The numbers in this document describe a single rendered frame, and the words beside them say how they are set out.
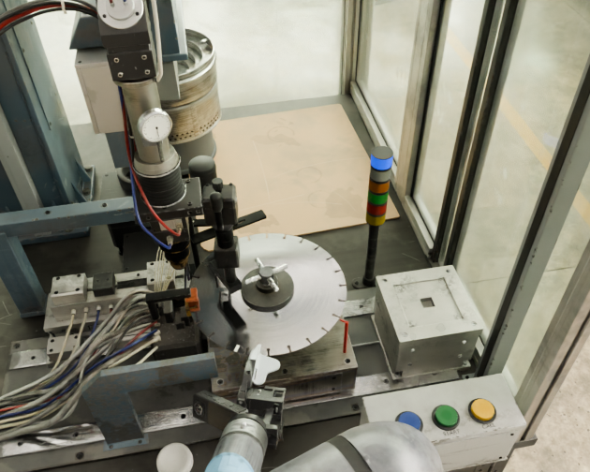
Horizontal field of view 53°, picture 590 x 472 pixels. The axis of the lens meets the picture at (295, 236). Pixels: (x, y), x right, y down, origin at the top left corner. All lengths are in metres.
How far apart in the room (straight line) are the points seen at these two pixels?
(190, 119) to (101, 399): 0.85
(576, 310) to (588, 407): 1.39
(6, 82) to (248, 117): 0.85
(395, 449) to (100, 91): 0.68
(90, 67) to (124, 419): 0.67
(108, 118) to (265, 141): 1.02
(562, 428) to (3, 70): 1.99
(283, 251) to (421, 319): 0.33
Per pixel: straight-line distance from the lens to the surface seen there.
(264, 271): 1.21
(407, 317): 1.29
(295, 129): 2.02
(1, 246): 1.44
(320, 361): 1.27
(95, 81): 0.97
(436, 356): 1.33
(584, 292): 0.99
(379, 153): 1.25
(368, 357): 1.39
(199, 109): 1.72
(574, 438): 2.31
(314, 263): 1.30
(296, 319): 1.20
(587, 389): 2.43
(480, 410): 1.18
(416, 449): 0.60
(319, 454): 0.59
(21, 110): 1.57
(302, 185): 1.79
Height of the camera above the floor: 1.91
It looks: 45 degrees down
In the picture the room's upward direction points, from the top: 1 degrees counter-clockwise
